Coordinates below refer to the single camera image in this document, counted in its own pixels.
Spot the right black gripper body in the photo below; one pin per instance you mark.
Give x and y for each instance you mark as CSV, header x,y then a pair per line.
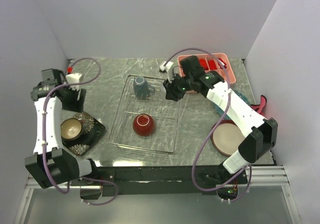
x,y
178,88

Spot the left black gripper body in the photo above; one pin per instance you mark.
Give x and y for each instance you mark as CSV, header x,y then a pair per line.
x,y
70,102

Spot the dark brown patterned bowl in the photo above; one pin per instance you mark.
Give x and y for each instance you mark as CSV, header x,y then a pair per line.
x,y
71,129

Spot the green mug cream inside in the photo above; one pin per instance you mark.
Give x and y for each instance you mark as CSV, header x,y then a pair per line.
x,y
142,89

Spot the wire dish rack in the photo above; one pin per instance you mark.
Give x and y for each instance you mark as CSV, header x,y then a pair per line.
x,y
165,114

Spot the cream bowl brown stripes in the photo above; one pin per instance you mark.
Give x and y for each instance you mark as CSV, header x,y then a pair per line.
x,y
144,125

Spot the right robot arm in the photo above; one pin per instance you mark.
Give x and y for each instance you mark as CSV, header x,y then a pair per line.
x,y
259,132

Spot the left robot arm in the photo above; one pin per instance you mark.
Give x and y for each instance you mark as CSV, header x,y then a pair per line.
x,y
50,163

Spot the black floral square plate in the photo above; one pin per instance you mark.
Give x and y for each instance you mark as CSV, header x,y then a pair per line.
x,y
92,131

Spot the pink compartment tray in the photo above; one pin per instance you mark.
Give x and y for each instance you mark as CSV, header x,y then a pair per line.
x,y
232,78

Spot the red white item in tray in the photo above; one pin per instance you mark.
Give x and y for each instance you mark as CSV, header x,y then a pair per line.
x,y
222,64

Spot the red rimmed cream plate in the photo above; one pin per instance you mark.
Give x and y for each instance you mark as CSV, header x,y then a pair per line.
x,y
227,137

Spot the pink cloth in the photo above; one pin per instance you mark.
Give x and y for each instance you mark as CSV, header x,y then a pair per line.
x,y
259,108

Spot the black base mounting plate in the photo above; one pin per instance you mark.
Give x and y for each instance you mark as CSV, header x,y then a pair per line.
x,y
162,180

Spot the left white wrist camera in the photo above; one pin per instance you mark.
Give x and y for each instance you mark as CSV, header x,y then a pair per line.
x,y
73,78

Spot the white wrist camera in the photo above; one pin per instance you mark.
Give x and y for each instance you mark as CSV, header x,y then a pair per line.
x,y
73,78
168,69

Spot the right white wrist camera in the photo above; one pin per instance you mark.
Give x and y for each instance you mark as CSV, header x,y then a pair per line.
x,y
168,69

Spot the aluminium rail frame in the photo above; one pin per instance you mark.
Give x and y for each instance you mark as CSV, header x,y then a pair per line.
x,y
268,201

